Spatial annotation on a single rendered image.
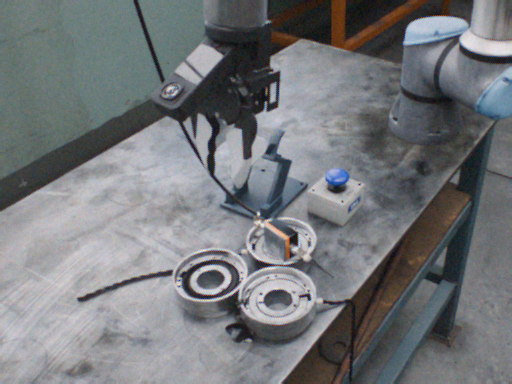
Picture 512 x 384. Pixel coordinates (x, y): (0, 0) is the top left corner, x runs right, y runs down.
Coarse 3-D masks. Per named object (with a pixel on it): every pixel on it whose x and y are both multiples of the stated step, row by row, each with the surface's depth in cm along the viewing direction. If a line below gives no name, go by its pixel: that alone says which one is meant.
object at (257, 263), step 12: (300, 228) 92; (252, 240) 90; (312, 240) 90; (252, 252) 86; (264, 252) 88; (312, 252) 86; (252, 264) 87; (264, 264) 85; (276, 264) 84; (288, 264) 84; (300, 264) 85
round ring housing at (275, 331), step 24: (240, 288) 80; (264, 288) 82; (288, 288) 82; (312, 288) 81; (240, 312) 79; (264, 312) 78; (288, 312) 78; (312, 312) 78; (264, 336) 78; (288, 336) 78
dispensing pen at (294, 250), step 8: (256, 216) 89; (256, 224) 89; (272, 224) 86; (280, 224) 86; (288, 232) 85; (296, 232) 85; (288, 240) 84; (296, 240) 86; (288, 248) 85; (296, 248) 84; (296, 256) 84; (304, 256) 83; (312, 264) 82; (328, 272) 81
